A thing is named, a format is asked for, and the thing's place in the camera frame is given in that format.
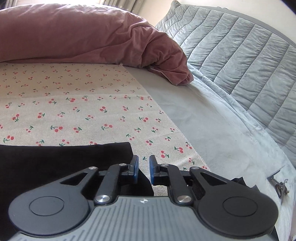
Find black pants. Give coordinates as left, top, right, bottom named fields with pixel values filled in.
left=0, top=141, right=260, bottom=241

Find grey bed sheet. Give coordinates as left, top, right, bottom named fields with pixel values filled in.
left=128, top=68, right=295, bottom=240

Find pink duvet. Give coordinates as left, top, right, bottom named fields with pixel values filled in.
left=1, top=4, right=193, bottom=85

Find grey quilted headboard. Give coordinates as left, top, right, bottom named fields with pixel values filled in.
left=156, top=1, right=295, bottom=163

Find cherry print cloth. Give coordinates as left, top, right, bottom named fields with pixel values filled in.
left=0, top=62, right=210, bottom=197

